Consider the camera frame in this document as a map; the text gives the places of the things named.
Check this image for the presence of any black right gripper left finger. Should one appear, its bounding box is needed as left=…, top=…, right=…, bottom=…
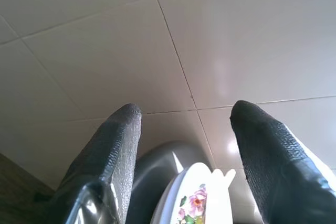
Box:
left=47, top=102, right=143, bottom=224

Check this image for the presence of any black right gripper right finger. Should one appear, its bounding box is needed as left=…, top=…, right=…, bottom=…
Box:
left=229, top=100, right=336, bottom=224

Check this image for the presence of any white floral plate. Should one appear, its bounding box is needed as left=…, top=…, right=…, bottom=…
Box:
left=154, top=162, right=237, bottom=224

